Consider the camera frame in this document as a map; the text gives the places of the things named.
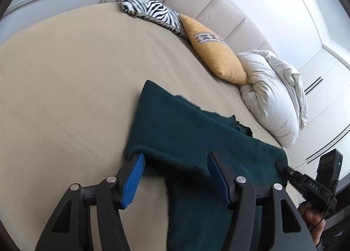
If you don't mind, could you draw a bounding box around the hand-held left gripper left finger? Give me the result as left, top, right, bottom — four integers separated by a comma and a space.
34, 153, 146, 251

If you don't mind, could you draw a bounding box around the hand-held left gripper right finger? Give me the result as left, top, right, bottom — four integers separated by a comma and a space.
207, 151, 318, 251

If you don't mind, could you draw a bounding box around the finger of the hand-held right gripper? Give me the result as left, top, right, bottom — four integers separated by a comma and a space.
276, 160, 298, 180

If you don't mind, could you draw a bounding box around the dark green knit garment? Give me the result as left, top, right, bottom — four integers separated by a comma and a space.
124, 80, 289, 251

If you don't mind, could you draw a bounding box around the person's right hand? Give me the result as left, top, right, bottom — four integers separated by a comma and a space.
297, 202, 327, 251

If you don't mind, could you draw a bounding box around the white folded duvet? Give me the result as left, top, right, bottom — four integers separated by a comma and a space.
236, 49, 308, 149

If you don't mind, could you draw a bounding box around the white wardrobe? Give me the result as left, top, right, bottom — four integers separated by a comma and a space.
284, 43, 350, 186

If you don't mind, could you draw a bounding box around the beige bed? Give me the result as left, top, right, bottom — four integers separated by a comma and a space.
0, 2, 304, 251

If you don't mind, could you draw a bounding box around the yellow pillow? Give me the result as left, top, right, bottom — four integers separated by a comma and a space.
179, 14, 249, 85

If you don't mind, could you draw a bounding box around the zebra print pillow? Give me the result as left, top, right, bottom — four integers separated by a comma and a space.
117, 0, 190, 40

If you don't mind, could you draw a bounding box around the beige padded headboard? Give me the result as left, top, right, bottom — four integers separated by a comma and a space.
163, 0, 277, 57

